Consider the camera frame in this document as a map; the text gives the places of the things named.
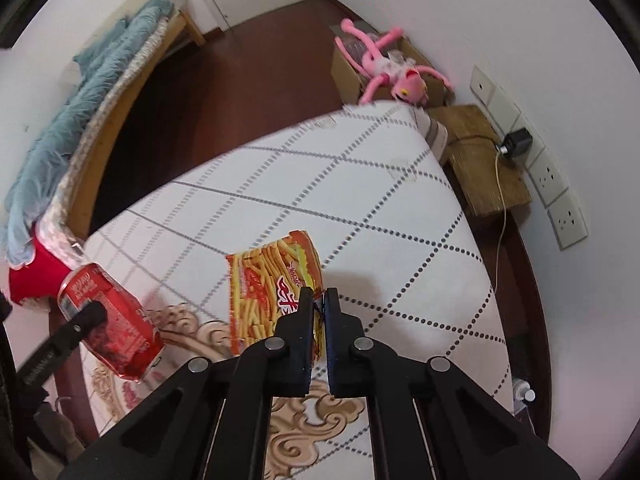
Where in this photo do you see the pink panther plush toy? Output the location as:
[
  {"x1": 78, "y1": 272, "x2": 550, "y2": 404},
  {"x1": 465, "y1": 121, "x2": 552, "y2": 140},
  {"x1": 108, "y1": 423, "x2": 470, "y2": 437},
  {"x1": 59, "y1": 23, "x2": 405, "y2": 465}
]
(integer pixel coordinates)
[{"x1": 334, "y1": 18, "x2": 454, "y2": 106}]

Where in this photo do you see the black power adapter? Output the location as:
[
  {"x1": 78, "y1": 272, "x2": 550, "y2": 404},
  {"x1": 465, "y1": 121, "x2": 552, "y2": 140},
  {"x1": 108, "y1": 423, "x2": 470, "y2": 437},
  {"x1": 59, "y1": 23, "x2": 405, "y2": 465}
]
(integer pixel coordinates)
[{"x1": 499, "y1": 128, "x2": 533, "y2": 159}]

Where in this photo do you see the white power cable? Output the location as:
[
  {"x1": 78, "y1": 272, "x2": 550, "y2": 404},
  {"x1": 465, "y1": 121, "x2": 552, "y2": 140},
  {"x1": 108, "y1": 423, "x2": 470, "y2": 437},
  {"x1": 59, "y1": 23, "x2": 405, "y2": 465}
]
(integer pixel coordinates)
[{"x1": 491, "y1": 144, "x2": 509, "y2": 291}]

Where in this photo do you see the pink patterned mattress cover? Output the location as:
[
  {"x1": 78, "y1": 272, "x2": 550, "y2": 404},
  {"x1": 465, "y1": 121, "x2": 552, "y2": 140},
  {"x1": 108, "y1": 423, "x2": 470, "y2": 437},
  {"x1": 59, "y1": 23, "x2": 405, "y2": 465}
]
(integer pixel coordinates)
[{"x1": 35, "y1": 18, "x2": 169, "y2": 270}]

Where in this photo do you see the red bed sheet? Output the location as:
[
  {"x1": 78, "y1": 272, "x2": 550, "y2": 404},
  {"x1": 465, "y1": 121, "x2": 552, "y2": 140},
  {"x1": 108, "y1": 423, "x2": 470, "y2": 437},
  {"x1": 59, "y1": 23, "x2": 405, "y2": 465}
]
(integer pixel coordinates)
[{"x1": 9, "y1": 238, "x2": 72, "y2": 304}]

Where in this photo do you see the light blue duvet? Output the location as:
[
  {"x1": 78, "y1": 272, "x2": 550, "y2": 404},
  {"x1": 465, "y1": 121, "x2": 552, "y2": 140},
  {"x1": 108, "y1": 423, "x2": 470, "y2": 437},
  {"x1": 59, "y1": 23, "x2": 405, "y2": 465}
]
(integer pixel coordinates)
[{"x1": 3, "y1": 0, "x2": 174, "y2": 268}]

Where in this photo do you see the wooden stool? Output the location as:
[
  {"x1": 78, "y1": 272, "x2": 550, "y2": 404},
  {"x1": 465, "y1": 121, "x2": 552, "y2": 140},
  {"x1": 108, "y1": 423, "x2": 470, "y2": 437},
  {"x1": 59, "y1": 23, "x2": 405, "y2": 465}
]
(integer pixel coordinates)
[{"x1": 428, "y1": 105, "x2": 532, "y2": 218}]

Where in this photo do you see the white wall socket strip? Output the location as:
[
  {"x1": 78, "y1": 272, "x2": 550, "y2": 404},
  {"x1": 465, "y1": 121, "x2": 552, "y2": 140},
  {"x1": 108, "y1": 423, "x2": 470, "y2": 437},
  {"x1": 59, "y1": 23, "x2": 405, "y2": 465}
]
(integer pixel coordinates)
[{"x1": 470, "y1": 65, "x2": 588, "y2": 250}]

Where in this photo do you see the orange fries snack bag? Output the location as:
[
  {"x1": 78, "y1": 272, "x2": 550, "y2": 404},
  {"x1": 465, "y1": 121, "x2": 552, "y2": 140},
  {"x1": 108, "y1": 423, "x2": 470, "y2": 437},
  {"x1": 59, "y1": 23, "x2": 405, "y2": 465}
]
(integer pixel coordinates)
[{"x1": 227, "y1": 231, "x2": 323, "y2": 356}]

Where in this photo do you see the white grid tablecloth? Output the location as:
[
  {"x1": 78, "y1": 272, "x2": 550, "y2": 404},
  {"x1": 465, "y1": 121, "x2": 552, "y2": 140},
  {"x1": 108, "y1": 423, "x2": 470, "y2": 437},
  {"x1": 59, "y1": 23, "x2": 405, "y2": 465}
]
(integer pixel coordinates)
[{"x1": 79, "y1": 100, "x2": 516, "y2": 480}]

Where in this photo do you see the red soda can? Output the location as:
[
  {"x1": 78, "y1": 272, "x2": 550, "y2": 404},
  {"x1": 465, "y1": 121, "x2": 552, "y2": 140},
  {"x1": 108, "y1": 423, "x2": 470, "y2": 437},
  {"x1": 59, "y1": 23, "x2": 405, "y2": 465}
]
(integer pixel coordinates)
[{"x1": 58, "y1": 262, "x2": 165, "y2": 380}]

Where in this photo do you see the wooden bed frame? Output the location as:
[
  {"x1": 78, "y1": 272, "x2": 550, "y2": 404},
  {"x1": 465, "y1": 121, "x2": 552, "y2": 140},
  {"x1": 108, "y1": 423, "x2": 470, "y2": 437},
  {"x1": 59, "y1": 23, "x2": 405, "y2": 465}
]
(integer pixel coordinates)
[{"x1": 67, "y1": 10, "x2": 206, "y2": 240}]

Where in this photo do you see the cardboard box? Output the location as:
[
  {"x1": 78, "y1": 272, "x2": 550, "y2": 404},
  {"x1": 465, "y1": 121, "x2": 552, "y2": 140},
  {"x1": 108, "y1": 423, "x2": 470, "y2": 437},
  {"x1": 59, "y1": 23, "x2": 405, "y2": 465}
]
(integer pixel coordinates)
[{"x1": 331, "y1": 32, "x2": 454, "y2": 108}]

